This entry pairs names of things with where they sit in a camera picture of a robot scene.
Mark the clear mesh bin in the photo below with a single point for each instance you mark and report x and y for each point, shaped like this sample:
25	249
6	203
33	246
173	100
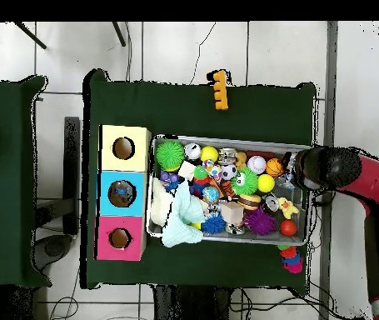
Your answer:
169	234

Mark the yellow smiley ball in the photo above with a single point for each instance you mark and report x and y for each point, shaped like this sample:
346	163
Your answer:
266	182

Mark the toy hamburger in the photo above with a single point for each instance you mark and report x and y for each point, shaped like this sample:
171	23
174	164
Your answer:
249	201

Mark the dark green tablecloth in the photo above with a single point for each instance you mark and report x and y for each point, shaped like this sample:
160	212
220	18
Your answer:
16	166
176	113

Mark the purple spiky toy with eyes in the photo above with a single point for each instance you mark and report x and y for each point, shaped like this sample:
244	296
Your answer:
260	221

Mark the plain wooden cube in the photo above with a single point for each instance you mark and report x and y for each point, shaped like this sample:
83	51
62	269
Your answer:
231	213

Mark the cream muslin cloth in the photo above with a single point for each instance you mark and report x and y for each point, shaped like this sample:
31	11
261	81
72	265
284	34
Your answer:
160	206

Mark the black tripod leg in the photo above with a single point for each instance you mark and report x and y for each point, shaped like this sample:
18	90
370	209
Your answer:
29	34
119	33

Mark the yellow duck toy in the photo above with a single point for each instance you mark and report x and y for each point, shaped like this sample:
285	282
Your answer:
287	206

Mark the white baseball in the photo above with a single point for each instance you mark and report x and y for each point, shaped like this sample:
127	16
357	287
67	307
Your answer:
256	164

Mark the grey floor strip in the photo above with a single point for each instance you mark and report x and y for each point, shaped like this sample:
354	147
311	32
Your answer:
332	86

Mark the wooden box with three holes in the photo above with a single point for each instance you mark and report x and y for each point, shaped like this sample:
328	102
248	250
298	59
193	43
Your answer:
140	164

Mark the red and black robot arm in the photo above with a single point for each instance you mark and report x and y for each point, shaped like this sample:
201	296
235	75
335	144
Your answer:
369	176

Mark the mint green cloth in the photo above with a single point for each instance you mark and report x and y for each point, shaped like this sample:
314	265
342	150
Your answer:
186	220

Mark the black can with silver top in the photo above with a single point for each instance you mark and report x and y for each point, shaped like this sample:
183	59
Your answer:
271	202

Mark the green spiky ball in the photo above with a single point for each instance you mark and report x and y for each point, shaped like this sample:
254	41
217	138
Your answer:
170	155
245	181

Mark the clear plastic packet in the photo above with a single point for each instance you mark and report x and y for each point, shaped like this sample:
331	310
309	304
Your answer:
122	194

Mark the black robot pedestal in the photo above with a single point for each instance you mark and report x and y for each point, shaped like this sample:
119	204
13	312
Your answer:
189	306

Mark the orange plastic comb toy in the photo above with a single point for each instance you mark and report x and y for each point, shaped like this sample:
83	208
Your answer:
221	90

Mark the small orange basketball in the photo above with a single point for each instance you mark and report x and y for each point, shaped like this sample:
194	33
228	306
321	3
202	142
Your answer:
274	166

